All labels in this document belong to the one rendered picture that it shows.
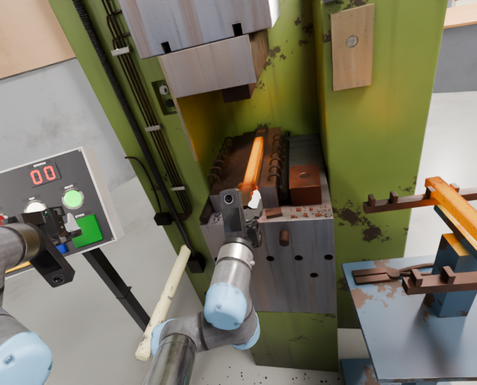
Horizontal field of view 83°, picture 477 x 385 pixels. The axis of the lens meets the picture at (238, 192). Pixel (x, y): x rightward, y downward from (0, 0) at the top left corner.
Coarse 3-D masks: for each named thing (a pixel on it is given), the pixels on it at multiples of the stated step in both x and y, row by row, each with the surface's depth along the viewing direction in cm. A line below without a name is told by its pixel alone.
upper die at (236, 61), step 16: (256, 32) 66; (192, 48) 57; (208, 48) 57; (224, 48) 56; (240, 48) 56; (256, 48) 63; (176, 64) 60; (192, 64) 59; (208, 64) 59; (224, 64) 58; (240, 64) 58; (256, 64) 61; (176, 80) 62; (192, 80) 61; (208, 80) 61; (224, 80) 60; (240, 80) 60; (256, 80) 59; (176, 96) 64
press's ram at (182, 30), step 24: (120, 0) 54; (144, 0) 54; (168, 0) 53; (192, 0) 52; (216, 0) 52; (240, 0) 51; (264, 0) 50; (144, 24) 56; (168, 24) 55; (192, 24) 55; (216, 24) 54; (240, 24) 62; (264, 24) 53; (144, 48) 59; (168, 48) 61
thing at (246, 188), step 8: (256, 144) 95; (256, 152) 90; (256, 160) 86; (248, 168) 83; (256, 168) 84; (248, 176) 79; (240, 184) 75; (248, 184) 74; (248, 192) 71; (248, 200) 69; (248, 208) 70
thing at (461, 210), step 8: (424, 184) 62; (432, 184) 59; (440, 184) 58; (448, 184) 58; (440, 192) 56; (448, 192) 56; (456, 192) 55; (440, 200) 56; (448, 200) 54; (456, 200) 53; (464, 200) 53; (448, 208) 54; (456, 208) 52; (464, 208) 51; (472, 208) 51; (456, 216) 52; (464, 216) 50; (472, 216) 49; (464, 224) 50; (472, 224) 48; (472, 232) 48
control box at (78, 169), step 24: (24, 168) 73; (48, 168) 73; (72, 168) 74; (96, 168) 79; (0, 192) 72; (24, 192) 73; (48, 192) 73; (96, 192) 75; (96, 216) 75; (72, 240) 74
